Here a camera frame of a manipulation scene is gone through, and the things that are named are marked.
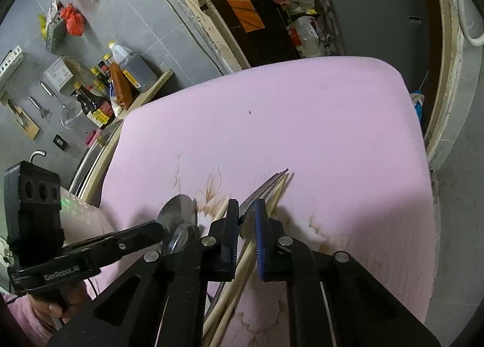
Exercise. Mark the white power strip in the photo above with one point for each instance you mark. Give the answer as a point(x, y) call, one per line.
point(9, 63)

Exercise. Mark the clear bottle yellow cap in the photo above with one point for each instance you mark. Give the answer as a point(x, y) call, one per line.
point(107, 58)

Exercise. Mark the large dark oil jug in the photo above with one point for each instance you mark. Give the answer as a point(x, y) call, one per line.
point(136, 67)

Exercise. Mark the orange paper sheet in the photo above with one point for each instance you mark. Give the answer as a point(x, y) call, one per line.
point(245, 14)

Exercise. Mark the steel peeler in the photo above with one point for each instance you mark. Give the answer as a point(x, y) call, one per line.
point(37, 105)

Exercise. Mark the dark bottle red cap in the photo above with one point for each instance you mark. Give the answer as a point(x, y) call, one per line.
point(103, 70)

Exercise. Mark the person's left forearm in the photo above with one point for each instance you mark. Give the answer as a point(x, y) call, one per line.
point(20, 326)

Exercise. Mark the grey cabinet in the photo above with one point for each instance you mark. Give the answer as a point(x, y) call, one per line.
point(370, 10)

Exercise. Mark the steel mesh strainer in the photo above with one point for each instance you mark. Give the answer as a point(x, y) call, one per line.
point(72, 114)

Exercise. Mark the red white plastic bag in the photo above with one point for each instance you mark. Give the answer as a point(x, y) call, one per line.
point(306, 37)

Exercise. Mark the person's left hand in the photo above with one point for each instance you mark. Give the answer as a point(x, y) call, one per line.
point(41, 309)

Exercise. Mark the pink cloth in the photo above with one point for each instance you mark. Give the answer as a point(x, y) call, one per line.
point(302, 123)

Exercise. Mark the dark pump bottle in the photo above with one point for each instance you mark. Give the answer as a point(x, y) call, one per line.
point(86, 101)

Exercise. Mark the black wall hook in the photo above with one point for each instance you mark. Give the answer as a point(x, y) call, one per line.
point(59, 141)

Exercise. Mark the stainless steel sink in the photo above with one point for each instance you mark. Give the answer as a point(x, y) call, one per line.
point(90, 165)

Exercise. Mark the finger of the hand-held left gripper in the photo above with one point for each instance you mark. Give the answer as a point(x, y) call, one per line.
point(132, 235)

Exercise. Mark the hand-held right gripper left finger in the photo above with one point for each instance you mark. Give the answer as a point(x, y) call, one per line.
point(230, 241)

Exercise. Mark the orange spice packet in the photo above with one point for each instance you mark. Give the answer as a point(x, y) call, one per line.
point(120, 86)

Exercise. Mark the wooden chopstick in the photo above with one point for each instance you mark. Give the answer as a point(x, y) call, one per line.
point(230, 316)
point(247, 252)
point(220, 210)

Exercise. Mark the steel fork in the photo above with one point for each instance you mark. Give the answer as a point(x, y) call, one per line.
point(261, 192)

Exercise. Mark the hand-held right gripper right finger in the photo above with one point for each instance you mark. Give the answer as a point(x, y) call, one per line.
point(261, 241)

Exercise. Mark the white utensil holder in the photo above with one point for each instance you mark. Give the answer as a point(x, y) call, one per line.
point(83, 214)

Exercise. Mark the steel faucet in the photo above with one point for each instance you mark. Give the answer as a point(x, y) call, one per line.
point(37, 154)

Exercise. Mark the steel spoon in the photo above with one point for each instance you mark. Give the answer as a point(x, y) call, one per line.
point(177, 210)
point(183, 237)

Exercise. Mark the worn wooden door frame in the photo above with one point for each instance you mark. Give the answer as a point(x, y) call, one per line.
point(211, 29)

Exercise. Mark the dark bottle yellow cap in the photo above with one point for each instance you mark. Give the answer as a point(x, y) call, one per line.
point(97, 85)

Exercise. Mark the white water pipe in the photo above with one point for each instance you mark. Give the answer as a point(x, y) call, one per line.
point(470, 31)

